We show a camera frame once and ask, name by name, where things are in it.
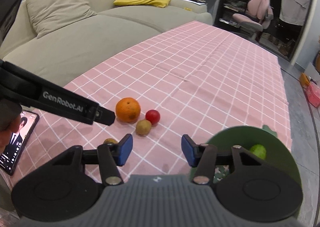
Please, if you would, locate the person left hand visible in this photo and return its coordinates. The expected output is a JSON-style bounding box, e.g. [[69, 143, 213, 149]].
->
[[0, 115, 21, 148]]

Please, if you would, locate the hanging grey towel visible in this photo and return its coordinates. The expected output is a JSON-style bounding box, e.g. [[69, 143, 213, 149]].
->
[[279, 0, 310, 26]]

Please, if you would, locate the black smartphone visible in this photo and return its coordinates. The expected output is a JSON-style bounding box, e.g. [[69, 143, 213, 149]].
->
[[1, 111, 40, 176]]

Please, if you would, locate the pink checkered tablecloth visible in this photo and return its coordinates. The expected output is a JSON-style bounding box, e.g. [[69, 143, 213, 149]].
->
[[4, 20, 293, 188]]

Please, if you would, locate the pink storage box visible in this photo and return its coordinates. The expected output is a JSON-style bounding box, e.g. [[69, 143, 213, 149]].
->
[[305, 83, 320, 108]]

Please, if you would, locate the red cherry tomato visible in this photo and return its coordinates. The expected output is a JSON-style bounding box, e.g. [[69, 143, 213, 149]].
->
[[145, 110, 161, 125]]

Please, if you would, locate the beige sofa cushion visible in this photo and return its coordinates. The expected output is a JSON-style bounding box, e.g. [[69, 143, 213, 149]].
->
[[26, 0, 96, 38]]

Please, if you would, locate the beige sofa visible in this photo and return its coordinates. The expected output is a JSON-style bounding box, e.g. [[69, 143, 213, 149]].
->
[[1, 0, 213, 86]]

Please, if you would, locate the orange box on floor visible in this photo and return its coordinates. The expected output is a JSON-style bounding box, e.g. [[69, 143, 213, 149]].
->
[[299, 73, 310, 90]]

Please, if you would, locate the pink office chair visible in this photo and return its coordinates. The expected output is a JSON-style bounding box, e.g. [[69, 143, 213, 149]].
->
[[232, 0, 274, 41]]

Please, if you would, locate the brown kiwi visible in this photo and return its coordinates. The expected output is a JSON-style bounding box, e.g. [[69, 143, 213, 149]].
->
[[104, 138, 118, 144], [136, 119, 152, 135]]

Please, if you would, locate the green colander bowl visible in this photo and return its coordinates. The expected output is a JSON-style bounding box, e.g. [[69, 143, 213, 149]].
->
[[189, 125, 301, 217]]

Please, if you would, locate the green cucumber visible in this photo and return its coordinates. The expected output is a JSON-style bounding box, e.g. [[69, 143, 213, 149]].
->
[[250, 144, 267, 160]]

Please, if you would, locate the orange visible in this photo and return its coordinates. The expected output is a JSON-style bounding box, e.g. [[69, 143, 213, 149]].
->
[[115, 97, 141, 122]]

